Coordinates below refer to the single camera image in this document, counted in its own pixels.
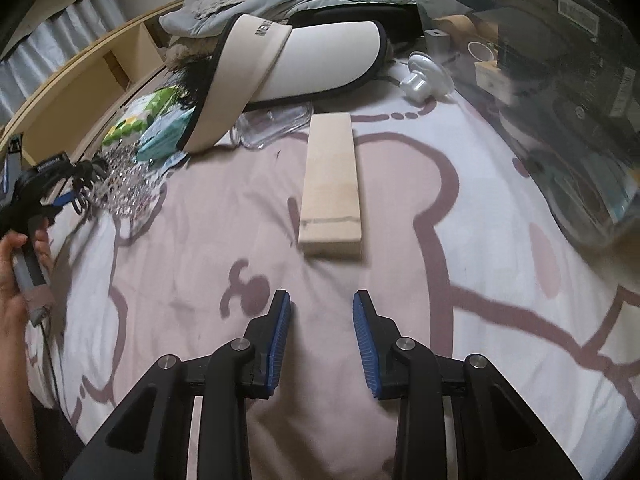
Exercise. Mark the dark grey flat device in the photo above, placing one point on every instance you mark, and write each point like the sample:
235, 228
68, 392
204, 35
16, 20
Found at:
560, 35

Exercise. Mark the bear printed bedsheet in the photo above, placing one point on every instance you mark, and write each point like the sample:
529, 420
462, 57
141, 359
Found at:
200, 240

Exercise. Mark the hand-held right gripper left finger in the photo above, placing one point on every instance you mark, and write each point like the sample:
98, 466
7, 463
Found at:
280, 340

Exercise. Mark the white charger cube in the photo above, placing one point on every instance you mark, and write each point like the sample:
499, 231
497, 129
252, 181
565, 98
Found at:
436, 41

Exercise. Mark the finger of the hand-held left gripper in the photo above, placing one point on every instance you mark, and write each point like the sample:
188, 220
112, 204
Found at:
87, 170
65, 202

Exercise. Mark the teal tissue pack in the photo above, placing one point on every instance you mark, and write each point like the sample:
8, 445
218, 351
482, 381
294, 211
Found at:
165, 135

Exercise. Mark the grey window curtain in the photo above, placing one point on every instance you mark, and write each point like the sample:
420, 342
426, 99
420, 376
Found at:
60, 30

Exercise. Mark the clear plastic storage box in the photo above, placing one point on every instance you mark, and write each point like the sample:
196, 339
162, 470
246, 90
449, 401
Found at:
565, 110

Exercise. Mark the green wet wipes pack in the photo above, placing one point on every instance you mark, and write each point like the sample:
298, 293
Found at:
137, 115

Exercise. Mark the person's left hand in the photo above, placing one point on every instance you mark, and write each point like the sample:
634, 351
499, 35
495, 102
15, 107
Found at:
10, 280

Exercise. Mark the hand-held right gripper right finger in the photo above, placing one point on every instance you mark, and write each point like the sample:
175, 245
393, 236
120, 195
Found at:
364, 340

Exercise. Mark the clear plastic case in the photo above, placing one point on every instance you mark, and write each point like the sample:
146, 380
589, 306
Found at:
272, 125

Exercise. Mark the person's left forearm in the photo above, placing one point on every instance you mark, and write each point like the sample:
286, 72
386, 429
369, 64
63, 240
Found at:
12, 390

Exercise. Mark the wooden bedside shelf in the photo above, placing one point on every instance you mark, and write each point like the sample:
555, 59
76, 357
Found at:
85, 85

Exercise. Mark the pale wooden block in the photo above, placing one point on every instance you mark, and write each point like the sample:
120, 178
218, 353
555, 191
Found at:
330, 185

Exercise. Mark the brown tape roll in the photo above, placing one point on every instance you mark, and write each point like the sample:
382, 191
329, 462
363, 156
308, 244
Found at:
457, 27

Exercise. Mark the white visor cap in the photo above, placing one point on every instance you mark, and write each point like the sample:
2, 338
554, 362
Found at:
310, 60

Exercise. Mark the black feather hair clip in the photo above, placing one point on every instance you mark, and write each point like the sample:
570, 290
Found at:
192, 75

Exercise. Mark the small white round knob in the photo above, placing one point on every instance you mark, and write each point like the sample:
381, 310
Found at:
425, 75

